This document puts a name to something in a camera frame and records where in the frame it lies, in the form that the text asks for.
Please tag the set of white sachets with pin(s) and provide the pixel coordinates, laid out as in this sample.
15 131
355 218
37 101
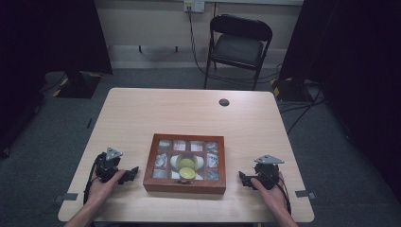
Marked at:
161 160

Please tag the wooden box with glass lid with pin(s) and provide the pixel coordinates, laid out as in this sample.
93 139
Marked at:
150 184

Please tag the yellow-green round fruit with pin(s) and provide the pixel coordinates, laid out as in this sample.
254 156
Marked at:
187 173

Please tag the person's left hand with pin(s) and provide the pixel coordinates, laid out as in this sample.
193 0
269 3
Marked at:
99 190

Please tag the white wall socket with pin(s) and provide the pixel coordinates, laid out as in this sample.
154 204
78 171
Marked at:
194 5

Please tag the grey tape strip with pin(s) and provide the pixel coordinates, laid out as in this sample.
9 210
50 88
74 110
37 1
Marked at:
67 197
304 194

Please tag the light wooden table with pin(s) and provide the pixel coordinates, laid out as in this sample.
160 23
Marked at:
132 119

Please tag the black folding chair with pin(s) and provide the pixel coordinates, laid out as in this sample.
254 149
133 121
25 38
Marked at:
238 47

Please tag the person's right hand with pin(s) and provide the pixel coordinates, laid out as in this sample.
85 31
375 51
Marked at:
277 198

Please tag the black stand base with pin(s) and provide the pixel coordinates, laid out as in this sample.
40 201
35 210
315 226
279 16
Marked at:
288 90
78 85

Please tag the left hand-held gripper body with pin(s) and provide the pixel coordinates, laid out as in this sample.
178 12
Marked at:
105 165

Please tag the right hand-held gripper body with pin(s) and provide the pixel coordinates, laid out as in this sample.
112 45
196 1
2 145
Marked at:
268 173

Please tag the black curtain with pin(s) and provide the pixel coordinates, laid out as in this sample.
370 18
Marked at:
356 63
38 47

